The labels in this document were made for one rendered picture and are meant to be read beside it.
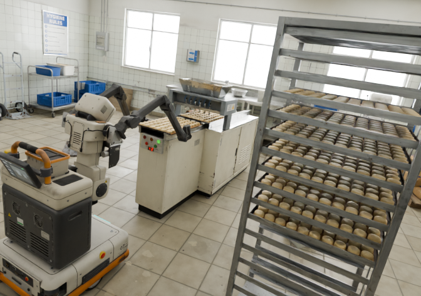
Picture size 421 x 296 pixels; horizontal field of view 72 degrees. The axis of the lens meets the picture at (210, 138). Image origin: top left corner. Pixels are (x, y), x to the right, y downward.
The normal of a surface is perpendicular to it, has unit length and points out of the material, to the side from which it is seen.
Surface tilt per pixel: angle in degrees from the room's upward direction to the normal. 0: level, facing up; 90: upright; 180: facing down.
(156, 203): 90
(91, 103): 47
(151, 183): 90
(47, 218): 90
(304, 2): 90
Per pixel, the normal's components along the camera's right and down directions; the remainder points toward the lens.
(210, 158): -0.46, 0.19
